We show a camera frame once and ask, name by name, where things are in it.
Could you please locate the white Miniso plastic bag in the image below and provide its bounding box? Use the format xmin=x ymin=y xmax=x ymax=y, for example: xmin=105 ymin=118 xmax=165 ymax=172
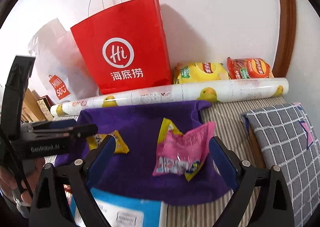
xmin=28 ymin=19 xmax=99 ymax=104

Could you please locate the yellow snack packet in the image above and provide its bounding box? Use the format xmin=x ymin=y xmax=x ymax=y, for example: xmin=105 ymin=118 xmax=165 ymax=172
xmin=86 ymin=130 xmax=130 ymax=154

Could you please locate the patterned book box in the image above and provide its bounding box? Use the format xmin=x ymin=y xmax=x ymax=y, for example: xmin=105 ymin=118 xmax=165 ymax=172
xmin=37 ymin=95 xmax=54 ymax=121

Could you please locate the magenta snack bag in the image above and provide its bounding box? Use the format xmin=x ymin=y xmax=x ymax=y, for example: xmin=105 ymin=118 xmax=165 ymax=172
xmin=152 ymin=118 xmax=215 ymax=181

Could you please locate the purple towel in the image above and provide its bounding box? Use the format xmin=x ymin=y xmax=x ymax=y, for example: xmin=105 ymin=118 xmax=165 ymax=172
xmin=54 ymin=100 xmax=231 ymax=206

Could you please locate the yellow chips bag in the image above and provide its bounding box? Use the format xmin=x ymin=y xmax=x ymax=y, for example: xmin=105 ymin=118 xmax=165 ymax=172
xmin=174 ymin=63 xmax=229 ymax=84

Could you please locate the brown wooden door frame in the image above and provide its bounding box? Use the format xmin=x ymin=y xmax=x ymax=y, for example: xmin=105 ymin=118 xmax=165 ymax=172
xmin=272 ymin=0 xmax=297 ymax=77

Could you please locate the orange chips bag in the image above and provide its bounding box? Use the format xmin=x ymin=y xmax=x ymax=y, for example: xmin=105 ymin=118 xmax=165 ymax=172
xmin=226 ymin=57 xmax=274 ymax=79

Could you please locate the blue tissue box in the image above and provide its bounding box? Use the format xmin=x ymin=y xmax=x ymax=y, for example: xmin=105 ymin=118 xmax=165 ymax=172
xmin=69 ymin=187 xmax=168 ymax=227

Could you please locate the lemon print paper roll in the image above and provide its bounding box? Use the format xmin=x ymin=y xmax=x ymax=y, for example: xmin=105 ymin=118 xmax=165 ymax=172
xmin=50 ymin=78 xmax=289 ymax=117

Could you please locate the striped mattress pad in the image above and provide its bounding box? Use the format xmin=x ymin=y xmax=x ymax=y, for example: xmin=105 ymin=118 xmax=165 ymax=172
xmin=44 ymin=96 xmax=288 ymax=227

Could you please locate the person left hand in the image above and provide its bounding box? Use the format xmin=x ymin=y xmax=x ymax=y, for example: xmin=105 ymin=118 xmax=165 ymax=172
xmin=0 ymin=157 xmax=45 ymax=206

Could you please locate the red Haidilao paper bag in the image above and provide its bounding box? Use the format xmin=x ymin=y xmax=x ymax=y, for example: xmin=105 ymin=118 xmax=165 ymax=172
xmin=71 ymin=0 xmax=172 ymax=95

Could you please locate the grey checked folded cloth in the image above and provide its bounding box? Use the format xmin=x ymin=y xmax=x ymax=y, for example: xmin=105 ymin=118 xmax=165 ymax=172
xmin=242 ymin=102 xmax=319 ymax=226

